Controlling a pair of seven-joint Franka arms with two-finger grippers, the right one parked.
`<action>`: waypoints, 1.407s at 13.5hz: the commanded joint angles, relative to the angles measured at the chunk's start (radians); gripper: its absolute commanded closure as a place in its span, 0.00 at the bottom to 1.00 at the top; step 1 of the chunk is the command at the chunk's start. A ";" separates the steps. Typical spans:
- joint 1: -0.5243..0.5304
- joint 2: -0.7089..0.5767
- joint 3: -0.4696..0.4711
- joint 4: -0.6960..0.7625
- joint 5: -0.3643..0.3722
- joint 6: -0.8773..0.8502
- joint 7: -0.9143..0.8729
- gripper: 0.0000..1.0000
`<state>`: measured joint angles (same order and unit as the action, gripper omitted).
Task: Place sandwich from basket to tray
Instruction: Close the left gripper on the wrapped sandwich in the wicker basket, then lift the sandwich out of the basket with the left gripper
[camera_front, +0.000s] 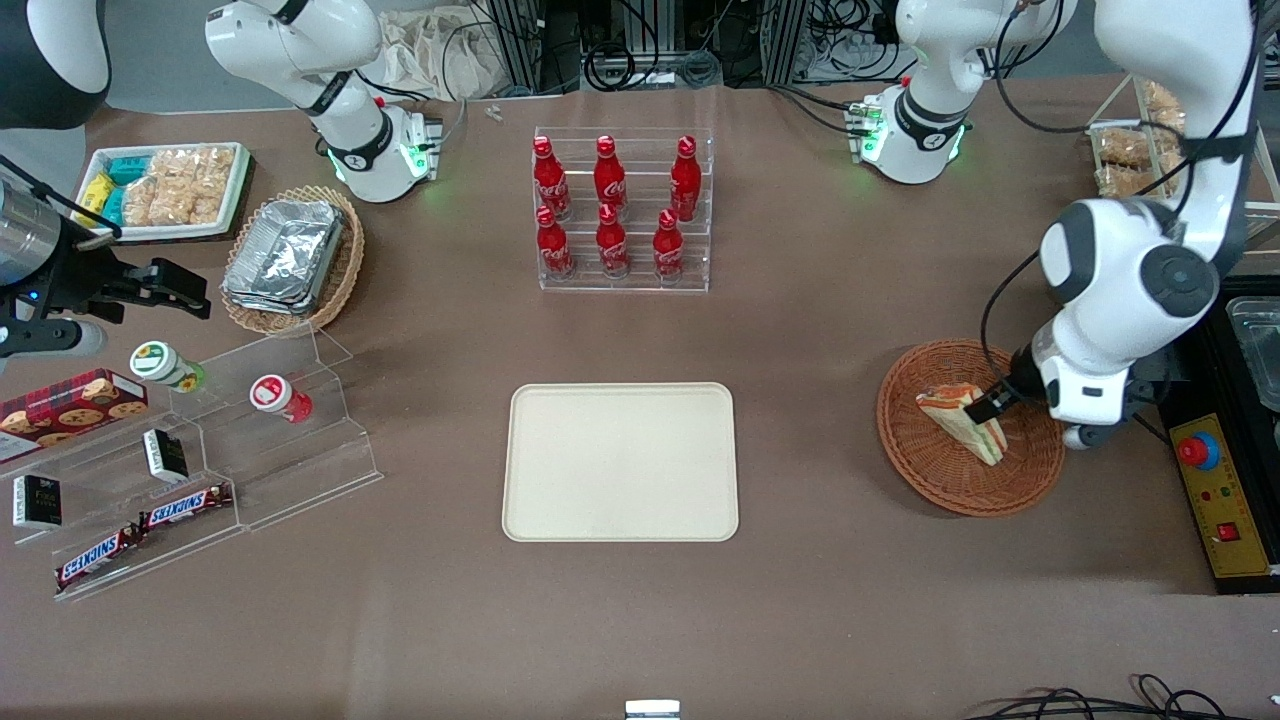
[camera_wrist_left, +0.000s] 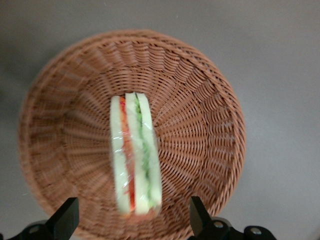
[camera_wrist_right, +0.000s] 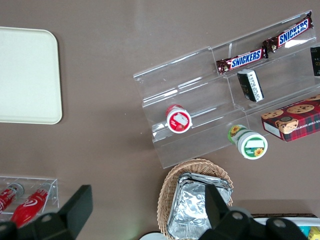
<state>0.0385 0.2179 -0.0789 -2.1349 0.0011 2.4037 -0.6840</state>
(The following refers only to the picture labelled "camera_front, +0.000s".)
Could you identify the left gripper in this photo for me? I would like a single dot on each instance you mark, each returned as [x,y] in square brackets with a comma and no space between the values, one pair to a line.
[1012,386]

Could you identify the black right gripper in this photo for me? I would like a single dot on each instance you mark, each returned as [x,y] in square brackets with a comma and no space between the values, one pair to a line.
[88,283]

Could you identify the triangle sandwich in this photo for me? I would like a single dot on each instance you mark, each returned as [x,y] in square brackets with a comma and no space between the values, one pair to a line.
[960,415]

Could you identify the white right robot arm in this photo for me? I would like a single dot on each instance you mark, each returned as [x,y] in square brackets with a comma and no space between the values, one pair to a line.
[350,130]

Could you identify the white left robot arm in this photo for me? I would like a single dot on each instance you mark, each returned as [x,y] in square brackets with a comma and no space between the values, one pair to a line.
[1120,260]

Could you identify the white snack tray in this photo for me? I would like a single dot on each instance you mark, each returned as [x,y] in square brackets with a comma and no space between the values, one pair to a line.
[150,232]

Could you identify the round brown wicker basket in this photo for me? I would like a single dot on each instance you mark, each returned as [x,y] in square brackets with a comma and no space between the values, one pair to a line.
[950,480]

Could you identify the oval light wicker basket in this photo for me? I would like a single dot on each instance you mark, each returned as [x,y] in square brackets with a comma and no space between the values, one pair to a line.
[345,270]

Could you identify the black base with tray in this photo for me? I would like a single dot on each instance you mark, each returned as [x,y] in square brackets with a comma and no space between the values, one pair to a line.
[1200,360]

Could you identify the cream rectangular serving tray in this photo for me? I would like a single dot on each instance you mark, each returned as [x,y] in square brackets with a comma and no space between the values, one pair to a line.
[620,460]

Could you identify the green lid cup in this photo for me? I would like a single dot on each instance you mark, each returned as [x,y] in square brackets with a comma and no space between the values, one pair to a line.
[160,363]

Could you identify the teal snack packet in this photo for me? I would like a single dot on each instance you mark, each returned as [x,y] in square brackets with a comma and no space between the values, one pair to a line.
[128,169]
[113,207]

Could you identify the rice cracker snack bags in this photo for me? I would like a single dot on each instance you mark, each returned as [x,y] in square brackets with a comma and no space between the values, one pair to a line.
[185,185]

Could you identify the aluminium foil container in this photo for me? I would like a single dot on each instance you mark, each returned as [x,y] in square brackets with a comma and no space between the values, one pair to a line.
[285,245]
[265,302]

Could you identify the yellow snack packet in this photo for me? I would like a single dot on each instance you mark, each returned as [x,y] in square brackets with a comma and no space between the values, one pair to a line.
[93,193]

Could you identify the red cookie box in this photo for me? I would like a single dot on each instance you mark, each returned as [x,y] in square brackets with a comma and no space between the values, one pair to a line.
[70,410]

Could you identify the red lid cup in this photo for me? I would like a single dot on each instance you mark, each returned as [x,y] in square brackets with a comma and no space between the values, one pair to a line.
[275,395]

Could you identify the small black box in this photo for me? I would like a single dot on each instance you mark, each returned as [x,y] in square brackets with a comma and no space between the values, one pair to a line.
[165,455]
[38,502]

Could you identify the Snickers chocolate bar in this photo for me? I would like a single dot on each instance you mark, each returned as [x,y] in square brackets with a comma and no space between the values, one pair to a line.
[95,558]
[185,507]

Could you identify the clear acrylic stepped shelf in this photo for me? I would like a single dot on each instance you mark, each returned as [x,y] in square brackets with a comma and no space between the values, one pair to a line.
[300,470]

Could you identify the yellow emergency stop control box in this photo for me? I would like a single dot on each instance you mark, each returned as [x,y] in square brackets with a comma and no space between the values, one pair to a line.
[1225,500]

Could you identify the clear plastic container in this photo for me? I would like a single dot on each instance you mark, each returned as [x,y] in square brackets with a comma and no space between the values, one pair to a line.
[1258,350]

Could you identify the bagged snacks in rack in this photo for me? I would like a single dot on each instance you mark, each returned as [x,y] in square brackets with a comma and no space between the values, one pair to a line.
[1125,150]

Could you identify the white cloth bag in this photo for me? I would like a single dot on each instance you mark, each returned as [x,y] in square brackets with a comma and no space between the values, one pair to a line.
[430,55]

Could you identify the white power strip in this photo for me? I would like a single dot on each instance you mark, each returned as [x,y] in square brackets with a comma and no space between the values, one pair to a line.
[850,62]

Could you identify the red cola bottle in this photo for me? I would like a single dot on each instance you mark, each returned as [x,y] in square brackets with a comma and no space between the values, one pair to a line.
[611,245]
[685,178]
[667,250]
[553,248]
[609,175]
[548,178]

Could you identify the clear acrylic bottle rack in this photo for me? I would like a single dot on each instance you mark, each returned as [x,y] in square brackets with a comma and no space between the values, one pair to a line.
[630,285]

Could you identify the white object at table edge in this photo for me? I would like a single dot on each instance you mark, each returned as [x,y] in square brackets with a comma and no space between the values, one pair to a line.
[652,710]

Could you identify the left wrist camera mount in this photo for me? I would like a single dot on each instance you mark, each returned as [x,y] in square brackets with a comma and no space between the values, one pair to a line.
[1088,436]

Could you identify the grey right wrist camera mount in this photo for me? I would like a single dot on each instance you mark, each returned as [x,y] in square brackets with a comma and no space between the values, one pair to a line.
[55,338]

